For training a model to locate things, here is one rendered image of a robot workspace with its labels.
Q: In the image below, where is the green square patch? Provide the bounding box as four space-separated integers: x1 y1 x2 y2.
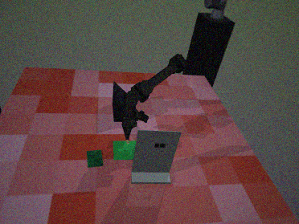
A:
113 141 136 160

